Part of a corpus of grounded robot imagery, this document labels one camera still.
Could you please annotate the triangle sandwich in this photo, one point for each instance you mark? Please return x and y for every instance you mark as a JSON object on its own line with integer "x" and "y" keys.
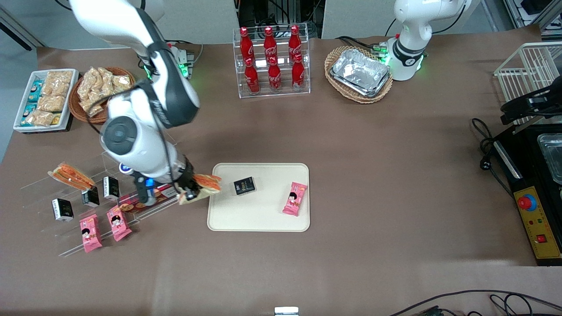
{"x": 208, "y": 184}
{"x": 72, "y": 175}

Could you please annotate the blue cap small bottle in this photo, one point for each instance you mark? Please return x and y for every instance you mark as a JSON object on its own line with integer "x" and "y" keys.
{"x": 125, "y": 168}

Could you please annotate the clear bag of rice crisps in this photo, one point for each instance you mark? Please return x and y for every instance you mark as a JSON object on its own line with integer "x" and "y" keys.
{"x": 52, "y": 104}
{"x": 41, "y": 117}
{"x": 59, "y": 83}

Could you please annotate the beige plastic tray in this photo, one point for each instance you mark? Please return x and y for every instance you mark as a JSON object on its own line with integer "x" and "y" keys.
{"x": 263, "y": 210}

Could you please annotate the steel pan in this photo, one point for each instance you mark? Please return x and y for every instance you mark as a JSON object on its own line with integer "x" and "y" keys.
{"x": 553, "y": 158}

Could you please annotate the red emergency stop button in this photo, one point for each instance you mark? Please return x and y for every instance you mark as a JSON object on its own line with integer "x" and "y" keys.
{"x": 526, "y": 202}

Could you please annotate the black machine with yellow panel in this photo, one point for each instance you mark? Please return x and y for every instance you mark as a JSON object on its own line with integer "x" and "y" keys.
{"x": 527, "y": 171}

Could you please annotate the red cola bottle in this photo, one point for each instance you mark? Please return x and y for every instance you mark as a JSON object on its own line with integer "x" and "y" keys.
{"x": 252, "y": 79}
{"x": 275, "y": 78}
{"x": 270, "y": 46}
{"x": 294, "y": 44}
{"x": 298, "y": 75}
{"x": 246, "y": 46}

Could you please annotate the clear bag of crackers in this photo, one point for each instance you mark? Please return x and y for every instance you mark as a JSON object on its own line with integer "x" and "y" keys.
{"x": 115, "y": 93}
{"x": 92, "y": 107}
{"x": 88, "y": 83}
{"x": 104, "y": 77}
{"x": 122, "y": 82}

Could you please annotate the white rectangular snack tray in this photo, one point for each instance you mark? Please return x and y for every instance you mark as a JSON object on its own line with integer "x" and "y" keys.
{"x": 70, "y": 101}

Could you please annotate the red cookie box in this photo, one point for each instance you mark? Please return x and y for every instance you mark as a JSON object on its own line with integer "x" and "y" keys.
{"x": 129, "y": 206}

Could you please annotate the small white device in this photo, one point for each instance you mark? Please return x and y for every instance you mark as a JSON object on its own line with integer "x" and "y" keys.
{"x": 286, "y": 311}

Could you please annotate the pink snack packet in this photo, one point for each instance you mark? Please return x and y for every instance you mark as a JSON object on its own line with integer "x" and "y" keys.
{"x": 295, "y": 199}
{"x": 118, "y": 223}
{"x": 91, "y": 233}

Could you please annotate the large clear acrylic stepped shelf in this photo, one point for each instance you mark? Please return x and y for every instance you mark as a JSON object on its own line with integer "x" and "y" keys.
{"x": 66, "y": 239}

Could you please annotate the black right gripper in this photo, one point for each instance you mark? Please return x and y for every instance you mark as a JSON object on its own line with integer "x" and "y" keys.
{"x": 187, "y": 177}

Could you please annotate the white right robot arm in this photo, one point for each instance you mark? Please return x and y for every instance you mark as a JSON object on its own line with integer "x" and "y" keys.
{"x": 131, "y": 140}

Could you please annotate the teal snack packet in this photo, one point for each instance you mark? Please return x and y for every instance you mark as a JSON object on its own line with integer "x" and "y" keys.
{"x": 28, "y": 112}
{"x": 35, "y": 92}

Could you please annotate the light wicker basket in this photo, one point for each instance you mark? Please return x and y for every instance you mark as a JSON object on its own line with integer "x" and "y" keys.
{"x": 333, "y": 57}

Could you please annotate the black equipment rack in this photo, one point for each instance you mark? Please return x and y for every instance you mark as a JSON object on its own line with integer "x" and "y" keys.
{"x": 281, "y": 13}

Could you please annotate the black clamp fixture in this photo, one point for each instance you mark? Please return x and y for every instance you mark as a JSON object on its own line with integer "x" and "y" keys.
{"x": 527, "y": 105}

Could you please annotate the brown wicker basket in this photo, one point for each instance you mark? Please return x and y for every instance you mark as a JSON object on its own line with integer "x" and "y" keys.
{"x": 77, "y": 112}

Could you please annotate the aluminium frame structure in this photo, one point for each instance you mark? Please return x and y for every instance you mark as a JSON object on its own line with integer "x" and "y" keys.
{"x": 531, "y": 13}

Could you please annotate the aluminium foil tray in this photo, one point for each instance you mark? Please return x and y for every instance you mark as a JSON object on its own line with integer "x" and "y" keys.
{"x": 382, "y": 87}
{"x": 360, "y": 68}

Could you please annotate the small black snack box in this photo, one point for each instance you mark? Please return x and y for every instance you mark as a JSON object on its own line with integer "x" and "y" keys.
{"x": 244, "y": 186}
{"x": 63, "y": 210}
{"x": 111, "y": 188}
{"x": 91, "y": 197}

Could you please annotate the clear acrylic bottle rack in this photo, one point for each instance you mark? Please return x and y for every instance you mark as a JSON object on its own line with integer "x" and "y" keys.
{"x": 237, "y": 87}

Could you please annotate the yellow snack packet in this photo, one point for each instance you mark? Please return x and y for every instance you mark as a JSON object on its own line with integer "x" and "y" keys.
{"x": 56, "y": 119}

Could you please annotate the dark metal frame bar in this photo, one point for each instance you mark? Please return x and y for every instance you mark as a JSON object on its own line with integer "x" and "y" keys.
{"x": 15, "y": 35}

